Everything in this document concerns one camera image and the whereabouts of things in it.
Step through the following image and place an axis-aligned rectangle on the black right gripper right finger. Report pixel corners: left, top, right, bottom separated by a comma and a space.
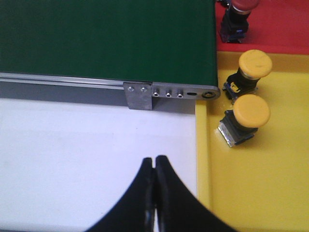
155, 155, 235, 232

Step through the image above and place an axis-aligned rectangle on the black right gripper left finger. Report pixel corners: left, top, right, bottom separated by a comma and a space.
88, 158, 155, 232

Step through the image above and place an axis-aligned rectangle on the yellow mushroom push button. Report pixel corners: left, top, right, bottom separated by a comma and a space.
218, 94, 271, 147
223, 49, 273, 101

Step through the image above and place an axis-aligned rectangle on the red mushroom push button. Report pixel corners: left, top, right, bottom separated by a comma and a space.
217, 0, 260, 44

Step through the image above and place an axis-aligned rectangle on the yellow plastic tray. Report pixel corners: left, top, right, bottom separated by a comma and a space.
196, 54, 309, 232

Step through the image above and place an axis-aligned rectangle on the green conveyor belt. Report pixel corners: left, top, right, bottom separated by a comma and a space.
0, 0, 218, 86

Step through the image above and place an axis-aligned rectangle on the red plastic tray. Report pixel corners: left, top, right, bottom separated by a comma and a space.
217, 0, 309, 55

